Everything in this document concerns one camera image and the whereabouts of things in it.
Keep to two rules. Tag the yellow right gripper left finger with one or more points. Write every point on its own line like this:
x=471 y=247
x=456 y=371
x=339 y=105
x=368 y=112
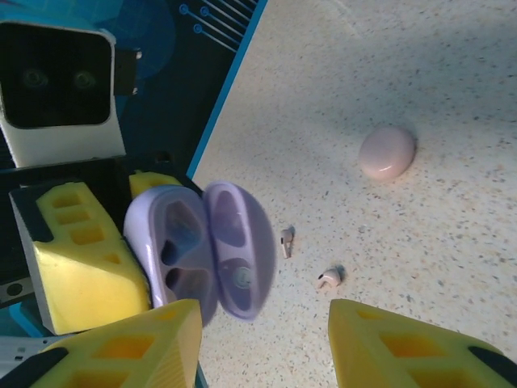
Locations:
x=133 y=351

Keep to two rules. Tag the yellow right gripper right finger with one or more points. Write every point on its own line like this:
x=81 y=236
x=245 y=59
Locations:
x=404 y=355

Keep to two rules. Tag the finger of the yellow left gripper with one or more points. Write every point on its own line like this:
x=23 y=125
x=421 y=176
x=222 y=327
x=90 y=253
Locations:
x=155 y=184
x=93 y=283

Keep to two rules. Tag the purple earbud charging case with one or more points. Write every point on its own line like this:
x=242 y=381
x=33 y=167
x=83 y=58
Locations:
x=186 y=242

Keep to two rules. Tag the pink earbud charging case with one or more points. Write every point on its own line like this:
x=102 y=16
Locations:
x=387 y=155

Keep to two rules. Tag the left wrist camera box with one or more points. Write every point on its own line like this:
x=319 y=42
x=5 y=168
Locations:
x=60 y=72

